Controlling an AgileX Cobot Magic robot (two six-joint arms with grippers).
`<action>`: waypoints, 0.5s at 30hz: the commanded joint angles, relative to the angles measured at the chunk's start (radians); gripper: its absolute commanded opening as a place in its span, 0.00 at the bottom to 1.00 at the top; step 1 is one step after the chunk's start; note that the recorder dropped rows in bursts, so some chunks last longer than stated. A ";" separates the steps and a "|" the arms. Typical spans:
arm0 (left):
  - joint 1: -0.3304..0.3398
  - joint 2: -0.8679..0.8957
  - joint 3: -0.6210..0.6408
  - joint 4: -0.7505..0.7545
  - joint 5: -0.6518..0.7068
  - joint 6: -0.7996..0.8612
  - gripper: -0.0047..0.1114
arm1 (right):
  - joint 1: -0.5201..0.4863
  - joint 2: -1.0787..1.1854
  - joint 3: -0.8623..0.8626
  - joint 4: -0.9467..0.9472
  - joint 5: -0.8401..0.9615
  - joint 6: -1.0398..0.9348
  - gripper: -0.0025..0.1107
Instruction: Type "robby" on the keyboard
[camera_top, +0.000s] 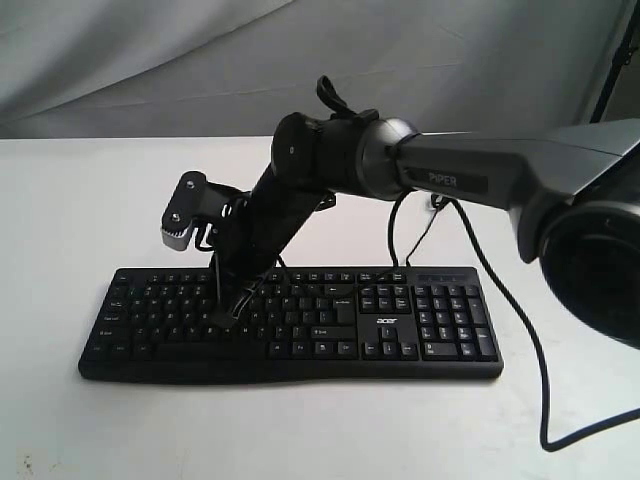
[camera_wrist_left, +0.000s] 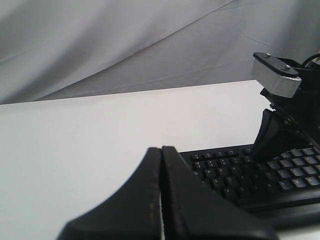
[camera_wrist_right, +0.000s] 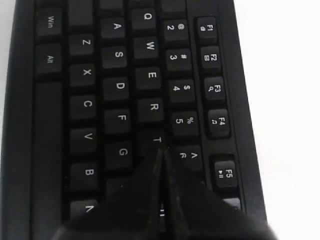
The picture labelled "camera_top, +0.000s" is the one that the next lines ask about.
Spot black stand pole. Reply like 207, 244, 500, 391
589, 1, 639, 123

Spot black keyboard USB cable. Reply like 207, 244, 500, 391
403, 194, 451, 268

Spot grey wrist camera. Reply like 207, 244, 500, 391
161, 171, 246, 251

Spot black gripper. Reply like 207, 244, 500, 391
210, 167, 336, 329

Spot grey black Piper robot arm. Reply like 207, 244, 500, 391
212, 112, 639, 347

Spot black Acer keyboard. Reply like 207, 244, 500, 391
78, 266, 504, 385

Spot grey backdrop cloth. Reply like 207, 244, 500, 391
1, 1, 633, 139

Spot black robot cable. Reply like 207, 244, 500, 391
387, 192, 640, 454

